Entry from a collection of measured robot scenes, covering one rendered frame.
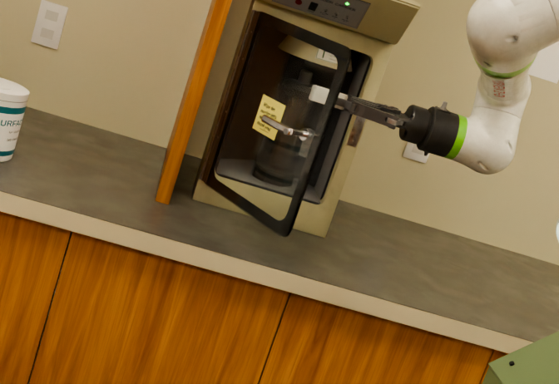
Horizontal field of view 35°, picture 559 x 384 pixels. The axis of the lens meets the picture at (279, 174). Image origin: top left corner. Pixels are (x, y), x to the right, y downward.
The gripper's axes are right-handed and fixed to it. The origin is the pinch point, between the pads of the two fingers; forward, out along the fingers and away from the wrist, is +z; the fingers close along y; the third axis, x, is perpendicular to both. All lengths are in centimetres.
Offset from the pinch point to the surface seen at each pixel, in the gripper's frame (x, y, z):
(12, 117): 24, -6, 59
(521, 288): 34, -25, -65
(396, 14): -19.3, -10.7, -9.6
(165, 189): 30.8, -10.4, 25.2
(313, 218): 30.2, -19.4, -9.1
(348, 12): -16.6, -13.1, -0.4
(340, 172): 18.1, -19.4, -11.6
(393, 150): 17, -62, -33
